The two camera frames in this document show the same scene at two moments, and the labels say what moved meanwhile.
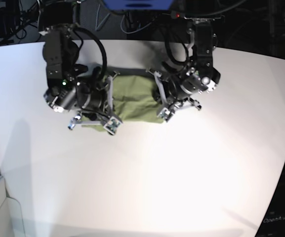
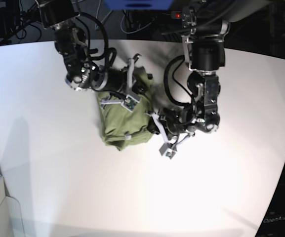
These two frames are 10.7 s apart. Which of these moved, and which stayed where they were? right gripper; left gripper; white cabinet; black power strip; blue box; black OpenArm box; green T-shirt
Moved: green T-shirt; right gripper; left gripper
Stayed: white cabinet; black OpenArm box; black power strip; blue box
